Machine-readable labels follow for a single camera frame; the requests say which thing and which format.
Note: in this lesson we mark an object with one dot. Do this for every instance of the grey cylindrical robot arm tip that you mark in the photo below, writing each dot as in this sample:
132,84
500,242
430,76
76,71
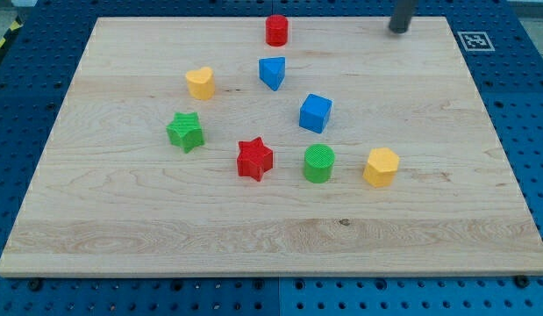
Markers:
402,15

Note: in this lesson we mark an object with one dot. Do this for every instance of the blue cube block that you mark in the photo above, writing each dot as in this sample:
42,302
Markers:
315,113

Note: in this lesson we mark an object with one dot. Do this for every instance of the red star block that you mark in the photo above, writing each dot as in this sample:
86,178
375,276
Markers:
254,159

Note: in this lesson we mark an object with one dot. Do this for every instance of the green cylinder block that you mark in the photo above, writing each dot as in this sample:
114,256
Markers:
318,163

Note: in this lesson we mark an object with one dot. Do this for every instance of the light wooden board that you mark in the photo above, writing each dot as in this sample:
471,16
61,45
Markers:
112,197

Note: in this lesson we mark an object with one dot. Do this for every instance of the blue triangular prism block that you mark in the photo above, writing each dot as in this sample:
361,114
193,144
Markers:
272,71

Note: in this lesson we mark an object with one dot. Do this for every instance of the green star block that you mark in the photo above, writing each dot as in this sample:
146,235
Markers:
185,131

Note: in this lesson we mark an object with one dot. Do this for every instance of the yellow heart block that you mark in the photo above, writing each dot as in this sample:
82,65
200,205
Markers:
200,83

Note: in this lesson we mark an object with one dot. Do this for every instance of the yellow hexagon block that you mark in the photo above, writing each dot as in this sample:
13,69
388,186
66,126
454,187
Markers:
381,167

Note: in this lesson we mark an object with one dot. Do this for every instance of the red cylinder block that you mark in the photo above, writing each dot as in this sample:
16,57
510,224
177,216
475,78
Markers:
276,30

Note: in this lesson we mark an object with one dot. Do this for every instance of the white fiducial marker tag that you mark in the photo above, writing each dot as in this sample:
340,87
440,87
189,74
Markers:
474,41

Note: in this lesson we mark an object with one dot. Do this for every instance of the yellow black hazard tape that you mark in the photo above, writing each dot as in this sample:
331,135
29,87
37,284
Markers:
10,35

